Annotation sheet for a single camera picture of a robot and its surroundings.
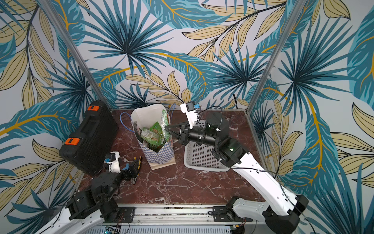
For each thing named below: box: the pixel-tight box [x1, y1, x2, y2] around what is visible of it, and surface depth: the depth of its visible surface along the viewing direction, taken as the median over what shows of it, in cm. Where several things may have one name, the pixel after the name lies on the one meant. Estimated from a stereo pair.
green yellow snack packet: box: [149, 121, 164, 136], surface depth 100 cm
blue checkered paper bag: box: [130, 103, 176, 171], surface depth 86 cm
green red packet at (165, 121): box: [161, 109, 171, 142], surface depth 54 cm
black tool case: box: [58, 99, 119, 176], surface depth 78 cm
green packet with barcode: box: [140, 128, 164, 146], surface depth 87 cm
